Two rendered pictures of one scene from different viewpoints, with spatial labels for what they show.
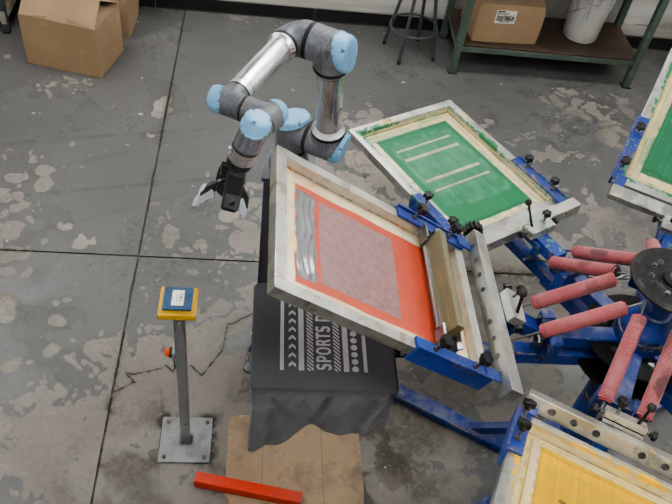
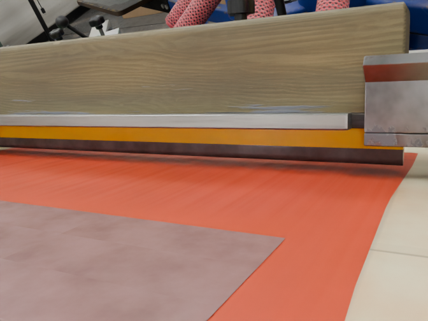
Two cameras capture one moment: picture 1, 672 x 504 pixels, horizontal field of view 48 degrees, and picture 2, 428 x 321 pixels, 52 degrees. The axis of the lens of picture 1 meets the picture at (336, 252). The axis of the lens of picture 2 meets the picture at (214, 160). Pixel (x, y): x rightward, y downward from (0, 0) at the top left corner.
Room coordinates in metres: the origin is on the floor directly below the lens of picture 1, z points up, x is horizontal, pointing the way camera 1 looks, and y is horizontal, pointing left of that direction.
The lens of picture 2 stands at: (1.37, -0.13, 1.40)
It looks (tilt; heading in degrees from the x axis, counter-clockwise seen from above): 36 degrees down; 314
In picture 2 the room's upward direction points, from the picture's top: 20 degrees counter-clockwise
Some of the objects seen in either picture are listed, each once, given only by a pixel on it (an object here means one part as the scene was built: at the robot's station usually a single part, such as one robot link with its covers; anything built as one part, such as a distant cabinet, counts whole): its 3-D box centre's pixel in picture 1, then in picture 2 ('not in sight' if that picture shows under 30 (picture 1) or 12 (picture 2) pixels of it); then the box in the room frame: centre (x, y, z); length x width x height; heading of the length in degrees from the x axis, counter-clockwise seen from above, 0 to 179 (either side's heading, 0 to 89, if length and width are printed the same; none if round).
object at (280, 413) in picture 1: (321, 420); not in sight; (1.37, -0.05, 0.74); 0.46 x 0.04 x 0.42; 99
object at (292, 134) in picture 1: (294, 129); not in sight; (2.13, 0.22, 1.37); 0.13 x 0.12 x 0.14; 72
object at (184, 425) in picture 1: (182, 378); not in sight; (1.61, 0.51, 0.48); 0.22 x 0.22 x 0.96; 9
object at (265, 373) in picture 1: (324, 335); not in sight; (1.58, -0.01, 0.95); 0.48 x 0.44 x 0.01; 99
